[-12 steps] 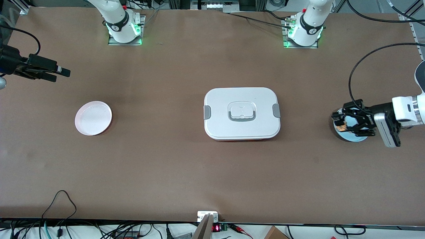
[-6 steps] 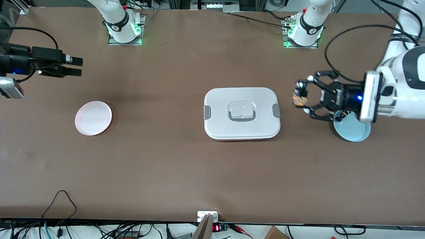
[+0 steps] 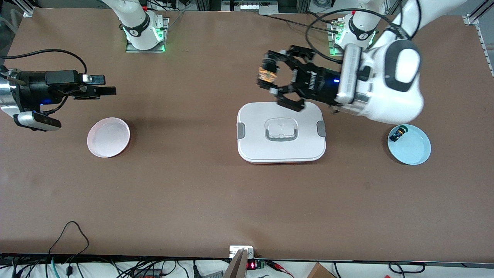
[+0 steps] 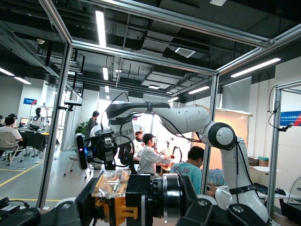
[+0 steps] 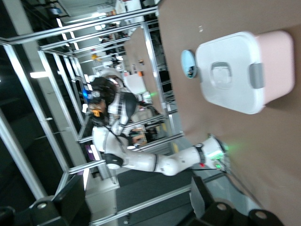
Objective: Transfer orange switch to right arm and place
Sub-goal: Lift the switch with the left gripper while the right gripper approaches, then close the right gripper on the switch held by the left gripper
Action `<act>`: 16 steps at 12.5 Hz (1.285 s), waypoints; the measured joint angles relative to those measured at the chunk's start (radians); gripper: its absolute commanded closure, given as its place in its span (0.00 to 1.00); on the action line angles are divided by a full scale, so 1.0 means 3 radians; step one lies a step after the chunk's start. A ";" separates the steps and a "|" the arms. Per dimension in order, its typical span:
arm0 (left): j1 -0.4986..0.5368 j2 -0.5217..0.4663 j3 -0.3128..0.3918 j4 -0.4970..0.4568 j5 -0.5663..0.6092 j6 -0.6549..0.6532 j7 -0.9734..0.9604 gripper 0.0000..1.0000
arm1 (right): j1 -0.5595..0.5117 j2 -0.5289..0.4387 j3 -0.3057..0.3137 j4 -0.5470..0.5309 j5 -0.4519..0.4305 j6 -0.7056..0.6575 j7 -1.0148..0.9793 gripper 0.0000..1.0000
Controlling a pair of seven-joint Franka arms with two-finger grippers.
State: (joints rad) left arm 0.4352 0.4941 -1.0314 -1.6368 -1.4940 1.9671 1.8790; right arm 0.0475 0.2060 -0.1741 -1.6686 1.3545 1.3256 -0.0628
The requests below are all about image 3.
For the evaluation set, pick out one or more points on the red clip leads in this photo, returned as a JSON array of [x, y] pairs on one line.
[[279, 267]]

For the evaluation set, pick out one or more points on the white lidded container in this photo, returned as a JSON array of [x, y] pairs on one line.
[[281, 150]]

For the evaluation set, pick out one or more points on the aluminium corner bracket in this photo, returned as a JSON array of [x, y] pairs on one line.
[[472, 17]]

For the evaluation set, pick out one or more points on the green-capped black switch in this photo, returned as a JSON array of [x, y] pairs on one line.
[[398, 133]]

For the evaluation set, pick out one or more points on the red digit display module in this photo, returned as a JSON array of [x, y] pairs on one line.
[[251, 265]]

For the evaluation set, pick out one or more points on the orange and black switch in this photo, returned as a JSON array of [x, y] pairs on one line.
[[268, 74]]

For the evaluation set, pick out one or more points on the pink round plate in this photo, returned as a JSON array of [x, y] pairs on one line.
[[108, 137]]

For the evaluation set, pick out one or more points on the brown cardboard box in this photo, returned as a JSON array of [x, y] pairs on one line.
[[319, 272]]

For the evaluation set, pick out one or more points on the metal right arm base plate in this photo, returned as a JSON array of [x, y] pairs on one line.
[[129, 49]]

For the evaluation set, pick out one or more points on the light blue round plate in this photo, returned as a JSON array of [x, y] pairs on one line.
[[413, 148]]

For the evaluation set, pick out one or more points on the white mounting block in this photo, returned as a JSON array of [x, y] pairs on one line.
[[233, 250]]

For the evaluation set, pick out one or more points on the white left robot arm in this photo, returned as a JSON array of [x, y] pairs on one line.
[[401, 96]]

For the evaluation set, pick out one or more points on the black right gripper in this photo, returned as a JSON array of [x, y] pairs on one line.
[[34, 89]]

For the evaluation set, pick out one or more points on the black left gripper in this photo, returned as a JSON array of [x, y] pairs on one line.
[[317, 84]]

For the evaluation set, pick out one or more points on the aluminium profile post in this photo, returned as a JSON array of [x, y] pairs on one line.
[[235, 268]]

